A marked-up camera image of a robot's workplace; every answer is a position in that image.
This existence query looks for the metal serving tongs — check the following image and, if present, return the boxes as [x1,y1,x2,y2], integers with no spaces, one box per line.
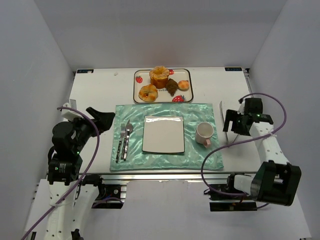
[218,100,245,149]

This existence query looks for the brown chocolate croissant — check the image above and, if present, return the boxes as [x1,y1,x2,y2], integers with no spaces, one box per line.
[165,78,179,97]

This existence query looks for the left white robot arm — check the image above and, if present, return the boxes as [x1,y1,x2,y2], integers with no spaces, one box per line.
[44,107,115,240]

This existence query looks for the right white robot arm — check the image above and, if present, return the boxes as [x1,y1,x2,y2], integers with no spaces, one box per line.
[223,97,302,206]

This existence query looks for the small round bread roll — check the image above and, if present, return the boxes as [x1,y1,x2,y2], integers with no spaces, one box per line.
[178,80,190,91]

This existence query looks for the tall orange muffin bread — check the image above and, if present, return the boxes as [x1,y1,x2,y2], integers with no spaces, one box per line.
[149,66,170,89]

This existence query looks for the silver fork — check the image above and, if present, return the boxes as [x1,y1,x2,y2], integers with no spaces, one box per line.
[115,123,126,163]

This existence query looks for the silver table knife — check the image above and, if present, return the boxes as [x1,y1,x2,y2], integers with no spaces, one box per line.
[121,120,134,161]

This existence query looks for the pink ceramic mug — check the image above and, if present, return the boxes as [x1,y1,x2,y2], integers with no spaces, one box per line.
[195,122,215,148]

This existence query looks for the green satin placemat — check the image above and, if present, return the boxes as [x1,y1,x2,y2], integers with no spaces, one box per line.
[109,103,224,172]

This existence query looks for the round glazed bun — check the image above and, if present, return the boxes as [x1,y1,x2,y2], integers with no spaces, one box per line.
[138,84,158,102]

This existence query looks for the white square plate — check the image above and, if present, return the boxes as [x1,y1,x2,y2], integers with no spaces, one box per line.
[142,115,185,154]

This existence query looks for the strawberry pattern tray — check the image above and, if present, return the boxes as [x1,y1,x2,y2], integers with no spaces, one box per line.
[133,68,194,104]

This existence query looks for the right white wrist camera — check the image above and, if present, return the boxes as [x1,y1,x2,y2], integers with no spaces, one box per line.
[237,101,245,115]

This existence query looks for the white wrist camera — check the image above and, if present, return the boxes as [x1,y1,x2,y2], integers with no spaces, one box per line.
[237,101,245,115]
[61,99,81,121]

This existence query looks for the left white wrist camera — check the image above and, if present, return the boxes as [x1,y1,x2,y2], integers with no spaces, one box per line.
[61,99,81,121]

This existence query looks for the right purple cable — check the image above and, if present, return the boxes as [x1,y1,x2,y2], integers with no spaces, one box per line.
[200,92,288,210]

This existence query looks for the purple cable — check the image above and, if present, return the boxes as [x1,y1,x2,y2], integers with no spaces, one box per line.
[200,92,288,210]
[19,106,102,240]

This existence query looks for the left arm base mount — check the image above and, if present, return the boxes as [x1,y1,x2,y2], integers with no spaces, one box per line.
[81,174,125,209]

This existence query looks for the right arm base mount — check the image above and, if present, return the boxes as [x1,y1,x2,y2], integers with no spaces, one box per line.
[203,173,258,212]

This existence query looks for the aluminium table frame rail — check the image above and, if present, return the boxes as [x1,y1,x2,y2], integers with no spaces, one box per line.
[102,172,231,181]

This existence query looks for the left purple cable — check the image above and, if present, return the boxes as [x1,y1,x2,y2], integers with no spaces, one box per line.
[19,106,102,240]

